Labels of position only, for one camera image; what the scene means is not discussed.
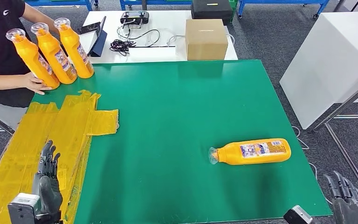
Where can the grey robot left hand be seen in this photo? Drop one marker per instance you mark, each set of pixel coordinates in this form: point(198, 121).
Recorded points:
point(47, 188)

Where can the person's right hand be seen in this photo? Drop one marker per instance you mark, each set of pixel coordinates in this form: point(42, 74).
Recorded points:
point(34, 83)

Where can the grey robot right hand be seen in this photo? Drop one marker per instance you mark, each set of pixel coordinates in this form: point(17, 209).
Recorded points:
point(352, 207)

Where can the orange detergent bottle clear cap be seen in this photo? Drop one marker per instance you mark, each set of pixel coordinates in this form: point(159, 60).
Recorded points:
point(55, 55)
point(75, 51)
point(277, 154)
point(34, 60)

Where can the black smartphone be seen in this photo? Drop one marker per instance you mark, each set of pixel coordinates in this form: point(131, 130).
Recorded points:
point(88, 28)

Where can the person's left forearm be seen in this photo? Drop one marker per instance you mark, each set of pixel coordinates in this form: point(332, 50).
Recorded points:
point(38, 17)

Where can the person's right forearm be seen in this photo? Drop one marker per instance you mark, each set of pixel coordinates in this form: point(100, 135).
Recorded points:
point(3, 81)

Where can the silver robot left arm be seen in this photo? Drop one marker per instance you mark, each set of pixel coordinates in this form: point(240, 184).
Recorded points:
point(52, 219)

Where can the grey chair seat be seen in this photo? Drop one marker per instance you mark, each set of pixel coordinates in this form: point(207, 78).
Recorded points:
point(0, 116)

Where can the person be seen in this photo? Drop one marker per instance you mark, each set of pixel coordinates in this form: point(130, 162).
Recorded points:
point(0, 40)

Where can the tablet in blue case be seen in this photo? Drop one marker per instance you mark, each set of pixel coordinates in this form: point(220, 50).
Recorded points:
point(100, 43)

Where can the blue metal rack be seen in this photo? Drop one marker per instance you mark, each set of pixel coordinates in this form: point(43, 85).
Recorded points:
point(61, 2)
point(279, 1)
point(155, 2)

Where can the black remote controller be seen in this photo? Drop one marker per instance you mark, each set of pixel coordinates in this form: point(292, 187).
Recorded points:
point(134, 17)

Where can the white block table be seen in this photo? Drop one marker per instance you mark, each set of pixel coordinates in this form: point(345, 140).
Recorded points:
point(328, 61)

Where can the white desk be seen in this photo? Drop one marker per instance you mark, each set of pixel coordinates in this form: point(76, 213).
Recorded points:
point(169, 18)

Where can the brown cardboard box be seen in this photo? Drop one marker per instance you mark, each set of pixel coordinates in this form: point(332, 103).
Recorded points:
point(206, 40)

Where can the black hard case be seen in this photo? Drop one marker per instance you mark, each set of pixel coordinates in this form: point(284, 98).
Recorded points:
point(212, 10)

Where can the green plastic crate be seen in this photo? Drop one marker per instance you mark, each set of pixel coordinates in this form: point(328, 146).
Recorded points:
point(234, 9)

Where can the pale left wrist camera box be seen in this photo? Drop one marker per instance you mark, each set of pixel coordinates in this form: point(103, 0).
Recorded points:
point(24, 208)

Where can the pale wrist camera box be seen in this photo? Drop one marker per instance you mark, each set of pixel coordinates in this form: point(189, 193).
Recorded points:
point(24, 208)
point(298, 215)

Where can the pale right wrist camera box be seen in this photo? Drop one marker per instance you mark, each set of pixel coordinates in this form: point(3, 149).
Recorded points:
point(298, 215)

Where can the metal stand frame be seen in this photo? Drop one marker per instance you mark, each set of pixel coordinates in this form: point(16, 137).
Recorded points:
point(349, 102)

